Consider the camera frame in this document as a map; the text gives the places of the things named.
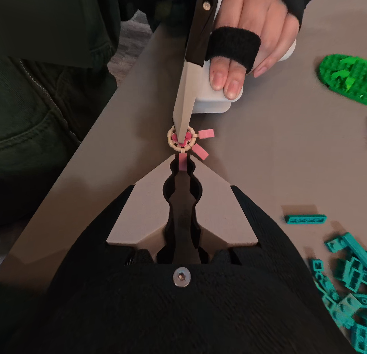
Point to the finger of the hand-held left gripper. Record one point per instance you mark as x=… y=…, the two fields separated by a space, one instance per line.
x=185 y=101

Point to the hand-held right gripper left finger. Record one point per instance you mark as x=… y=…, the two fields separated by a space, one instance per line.
x=137 y=213

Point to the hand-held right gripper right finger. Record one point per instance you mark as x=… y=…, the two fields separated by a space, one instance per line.
x=226 y=213

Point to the pink tan lego flower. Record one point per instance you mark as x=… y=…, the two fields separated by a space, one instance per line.
x=187 y=138

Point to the pink lego petal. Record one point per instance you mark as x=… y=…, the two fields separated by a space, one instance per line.
x=182 y=162

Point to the long teal lego plate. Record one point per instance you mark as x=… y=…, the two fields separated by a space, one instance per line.
x=305 y=219

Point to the pile of teal lego pieces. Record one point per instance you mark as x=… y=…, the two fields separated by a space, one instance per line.
x=344 y=273

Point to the green lego plant base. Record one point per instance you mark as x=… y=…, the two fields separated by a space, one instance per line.
x=341 y=75

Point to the person's left hand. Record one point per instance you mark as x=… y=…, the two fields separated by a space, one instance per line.
x=252 y=9

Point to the person's dark green clothing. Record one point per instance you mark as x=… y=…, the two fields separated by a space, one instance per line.
x=43 y=115

